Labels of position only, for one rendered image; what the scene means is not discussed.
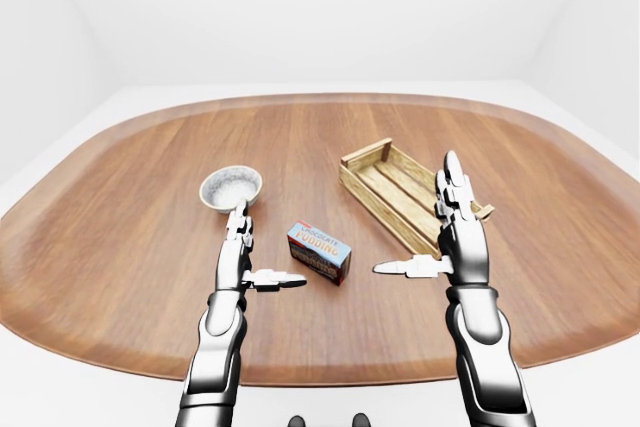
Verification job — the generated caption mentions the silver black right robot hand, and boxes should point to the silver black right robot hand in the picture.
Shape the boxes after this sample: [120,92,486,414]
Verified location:
[372,150,491,287]

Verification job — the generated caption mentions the speckled grey bowl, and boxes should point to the speckled grey bowl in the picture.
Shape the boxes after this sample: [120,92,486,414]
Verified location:
[198,164,264,214]

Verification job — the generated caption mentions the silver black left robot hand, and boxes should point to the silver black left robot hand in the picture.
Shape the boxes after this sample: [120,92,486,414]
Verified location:
[213,199,308,295]

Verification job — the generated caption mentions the wooden slat tray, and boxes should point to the wooden slat tray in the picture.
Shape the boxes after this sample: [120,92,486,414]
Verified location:
[338,137,496,261]

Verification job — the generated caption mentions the chocolate pudding box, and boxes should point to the chocolate pudding box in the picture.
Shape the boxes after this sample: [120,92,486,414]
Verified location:
[286,220,353,287]

